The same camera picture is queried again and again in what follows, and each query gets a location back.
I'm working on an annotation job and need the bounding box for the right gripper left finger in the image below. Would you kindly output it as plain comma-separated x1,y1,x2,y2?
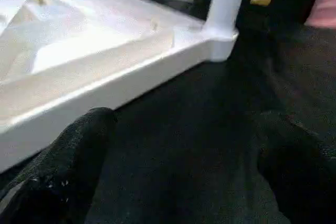
0,107,119,224

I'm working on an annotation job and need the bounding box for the pink pillow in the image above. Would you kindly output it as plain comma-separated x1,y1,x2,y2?
304,0,336,29

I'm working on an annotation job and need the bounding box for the small yellow label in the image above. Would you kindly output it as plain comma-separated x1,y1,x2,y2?
250,0,274,7

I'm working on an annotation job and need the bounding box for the black work mat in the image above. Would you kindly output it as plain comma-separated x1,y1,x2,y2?
84,9,336,224

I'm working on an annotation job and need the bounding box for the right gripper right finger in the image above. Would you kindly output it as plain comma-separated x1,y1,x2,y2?
251,110,336,224

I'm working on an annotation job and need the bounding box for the white plastic table top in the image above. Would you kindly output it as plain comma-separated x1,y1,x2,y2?
0,0,239,175

